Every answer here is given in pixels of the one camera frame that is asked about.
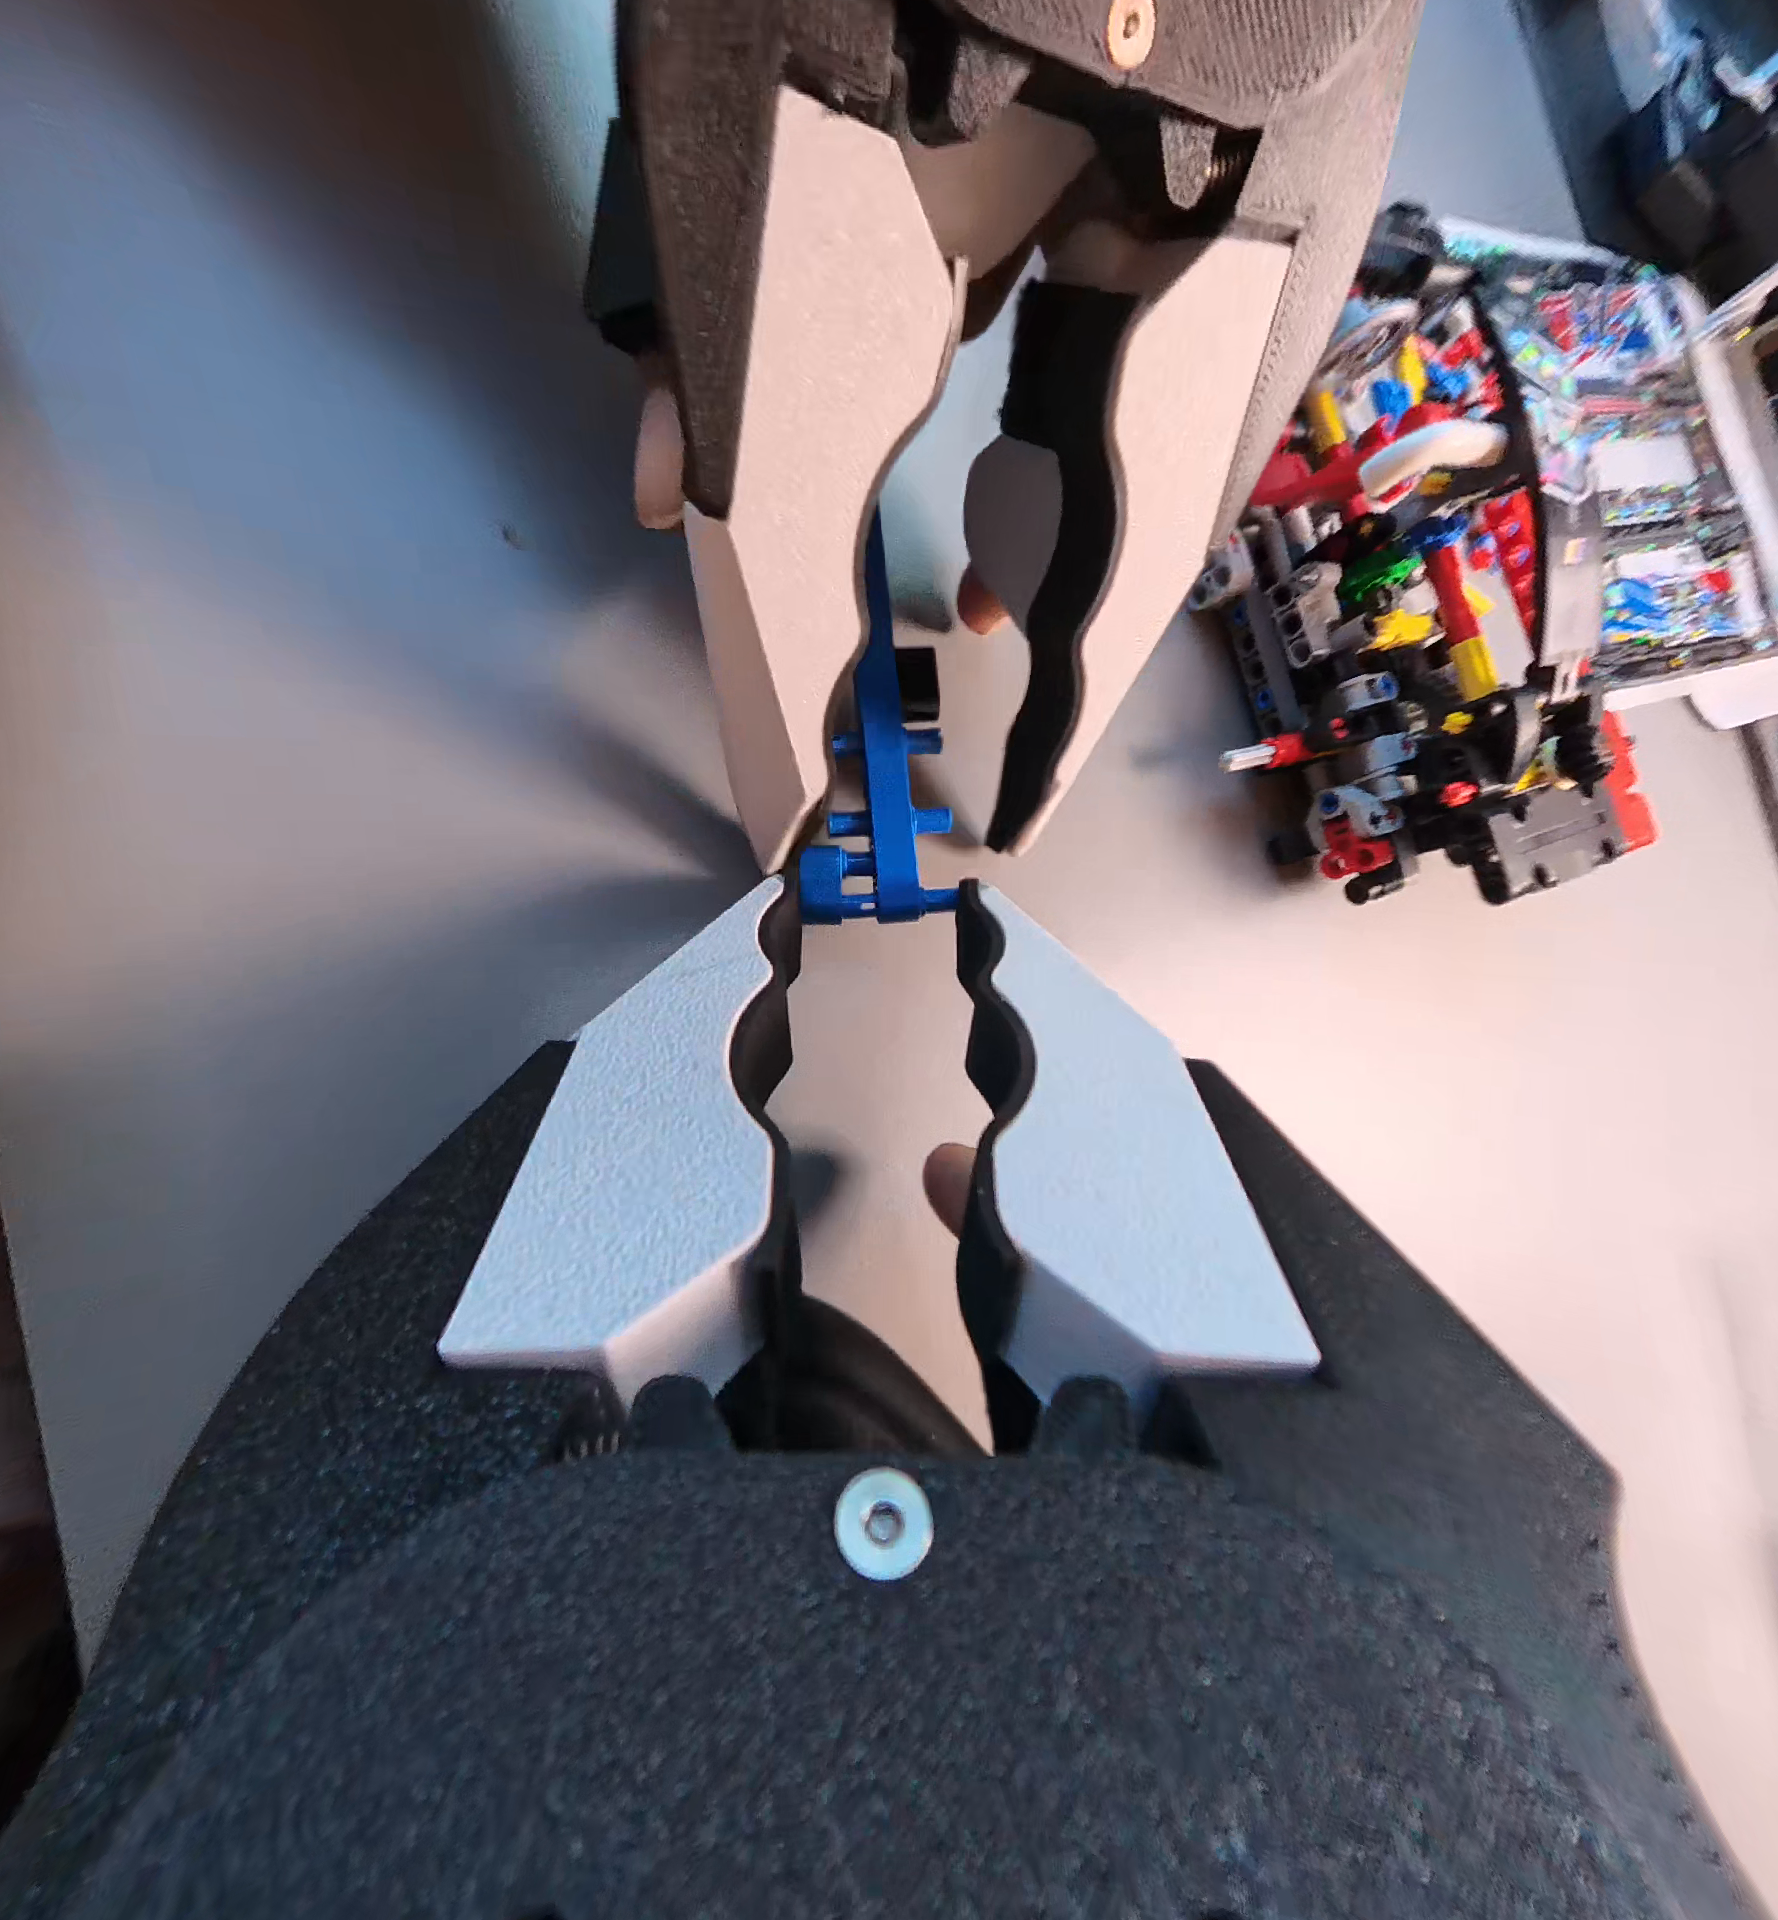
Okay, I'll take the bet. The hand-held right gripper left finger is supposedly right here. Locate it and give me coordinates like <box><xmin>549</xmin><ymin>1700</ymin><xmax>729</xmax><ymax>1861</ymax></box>
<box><xmin>437</xmin><ymin>873</ymin><xmax>805</xmax><ymax>1445</ymax></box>

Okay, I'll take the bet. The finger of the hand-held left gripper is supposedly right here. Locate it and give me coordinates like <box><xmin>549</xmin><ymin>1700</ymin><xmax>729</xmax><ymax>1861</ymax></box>
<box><xmin>987</xmin><ymin>233</ymin><xmax>1299</xmax><ymax>859</ymax></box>
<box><xmin>681</xmin><ymin>82</ymin><xmax>969</xmax><ymax>876</ymax></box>

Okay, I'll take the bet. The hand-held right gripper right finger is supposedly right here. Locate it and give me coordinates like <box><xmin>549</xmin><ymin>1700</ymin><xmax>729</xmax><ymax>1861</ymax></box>
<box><xmin>958</xmin><ymin>881</ymin><xmax>1321</xmax><ymax>1445</ymax></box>

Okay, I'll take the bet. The long blue lego beam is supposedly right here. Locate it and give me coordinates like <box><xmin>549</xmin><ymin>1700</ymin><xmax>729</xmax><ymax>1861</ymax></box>
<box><xmin>794</xmin><ymin>508</ymin><xmax>969</xmax><ymax>928</ymax></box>

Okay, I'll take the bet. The partly built lego car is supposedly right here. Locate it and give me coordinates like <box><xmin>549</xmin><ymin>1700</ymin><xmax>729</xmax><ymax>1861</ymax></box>
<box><xmin>1188</xmin><ymin>201</ymin><xmax>1656</xmax><ymax>907</ymax></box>

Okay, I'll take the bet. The person's left hand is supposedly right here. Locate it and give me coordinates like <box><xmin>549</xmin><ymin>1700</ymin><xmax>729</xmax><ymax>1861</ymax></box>
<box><xmin>636</xmin><ymin>103</ymin><xmax>1103</xmax><ymax>634</ymax></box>

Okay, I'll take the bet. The shiny sticker sheet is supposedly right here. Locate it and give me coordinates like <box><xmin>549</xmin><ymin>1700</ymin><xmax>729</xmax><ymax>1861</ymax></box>
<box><xmin>1445</xmin><ymin>221</ymin><xmax>1778</xmax><ymax>710</ymax></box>

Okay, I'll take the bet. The white booklet stand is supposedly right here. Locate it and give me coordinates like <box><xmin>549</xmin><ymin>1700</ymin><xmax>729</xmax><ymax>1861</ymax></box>
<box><xmin>1676</xmin><ymin>209</ymin><xmax>1778</xmax><ymax>738</ymax></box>

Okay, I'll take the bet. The black device with cable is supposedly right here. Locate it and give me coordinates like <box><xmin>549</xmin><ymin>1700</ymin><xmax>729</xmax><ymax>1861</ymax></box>
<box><xmin>1510</xmin><ymin>0</ymin><xmax>1778</xmax><ymax>301</ymax></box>

